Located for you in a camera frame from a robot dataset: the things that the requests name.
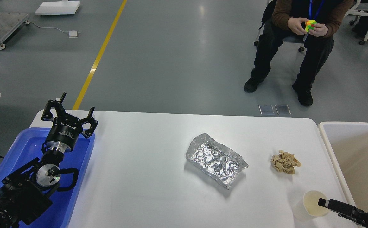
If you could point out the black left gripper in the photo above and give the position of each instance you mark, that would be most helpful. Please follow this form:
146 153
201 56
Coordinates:
66 128

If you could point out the translucent plastic cup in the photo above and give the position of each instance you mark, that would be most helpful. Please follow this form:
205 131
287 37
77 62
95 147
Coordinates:
307 207

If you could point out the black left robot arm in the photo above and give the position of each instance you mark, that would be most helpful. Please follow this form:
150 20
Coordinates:
25 194

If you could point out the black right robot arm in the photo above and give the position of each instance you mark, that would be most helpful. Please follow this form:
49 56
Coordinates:
346 211

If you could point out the white flat board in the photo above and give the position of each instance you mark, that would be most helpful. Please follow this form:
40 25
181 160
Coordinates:
58 8

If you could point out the crumpled aluminium foil tray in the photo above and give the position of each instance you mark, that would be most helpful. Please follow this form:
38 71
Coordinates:
216 160

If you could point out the left floor plate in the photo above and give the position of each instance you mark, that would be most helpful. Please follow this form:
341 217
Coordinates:
266 110

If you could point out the floor plate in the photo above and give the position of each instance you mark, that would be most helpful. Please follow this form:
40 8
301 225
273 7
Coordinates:
266 110
282 109

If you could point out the right floor plate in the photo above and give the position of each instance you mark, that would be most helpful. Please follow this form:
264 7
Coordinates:
282 109

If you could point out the crumpled brown paper ball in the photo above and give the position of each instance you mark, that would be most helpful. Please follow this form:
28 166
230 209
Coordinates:
285 162

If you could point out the white office chair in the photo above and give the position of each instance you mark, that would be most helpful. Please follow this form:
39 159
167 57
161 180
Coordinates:
288 39

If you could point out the colourful puzzle cube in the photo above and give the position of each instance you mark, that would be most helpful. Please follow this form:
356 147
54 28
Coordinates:
309 25

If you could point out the white plastic bin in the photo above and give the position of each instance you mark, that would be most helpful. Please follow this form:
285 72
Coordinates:
347 145

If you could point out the white power adapter with cable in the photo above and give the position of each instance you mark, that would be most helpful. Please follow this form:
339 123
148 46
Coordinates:
70 33

